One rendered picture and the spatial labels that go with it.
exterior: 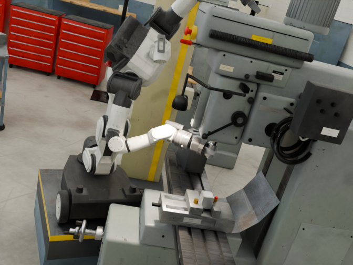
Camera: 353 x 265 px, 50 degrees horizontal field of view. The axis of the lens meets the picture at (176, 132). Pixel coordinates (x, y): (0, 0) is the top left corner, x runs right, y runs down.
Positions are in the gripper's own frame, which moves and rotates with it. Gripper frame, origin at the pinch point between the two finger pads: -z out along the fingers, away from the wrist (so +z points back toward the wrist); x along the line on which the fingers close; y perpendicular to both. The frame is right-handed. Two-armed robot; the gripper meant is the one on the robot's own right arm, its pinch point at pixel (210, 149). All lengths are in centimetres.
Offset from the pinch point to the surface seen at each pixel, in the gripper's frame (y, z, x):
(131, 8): 32, 398, 808
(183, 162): 25.9, 15.9, 29.7
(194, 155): 18.4, 10.4, 27.3
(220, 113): -22.5, -0.2, -10.7
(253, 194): 22.3, -28.3, 15.7
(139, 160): 101, 79, 153
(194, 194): 18.4, -0.9, -14.6
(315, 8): -75, -23, 0
